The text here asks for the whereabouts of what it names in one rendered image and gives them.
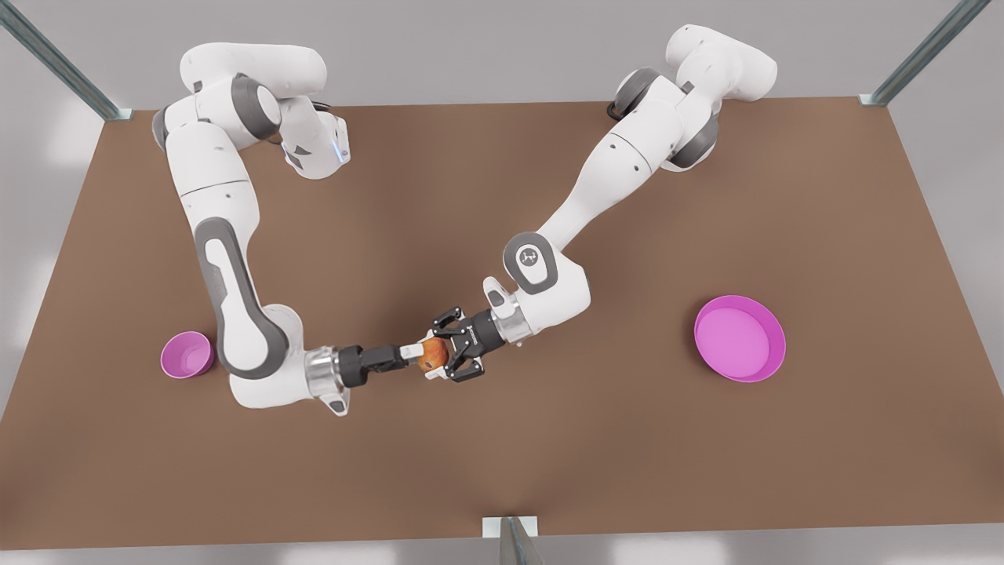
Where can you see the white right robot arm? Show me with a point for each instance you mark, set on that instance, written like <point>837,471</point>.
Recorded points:
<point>212,180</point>

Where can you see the red yellow apple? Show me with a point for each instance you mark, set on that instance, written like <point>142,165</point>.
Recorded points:
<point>432,355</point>

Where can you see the pink round plate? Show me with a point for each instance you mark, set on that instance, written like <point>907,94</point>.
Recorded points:
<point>739,337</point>

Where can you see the small pink bowl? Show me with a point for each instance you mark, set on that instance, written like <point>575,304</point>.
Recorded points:
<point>187,355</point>

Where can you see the silver frame post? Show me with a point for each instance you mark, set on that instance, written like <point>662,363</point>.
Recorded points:
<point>59,61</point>
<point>511,541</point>
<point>922,51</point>

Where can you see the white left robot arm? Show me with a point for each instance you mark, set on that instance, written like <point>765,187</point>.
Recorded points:
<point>627,165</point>

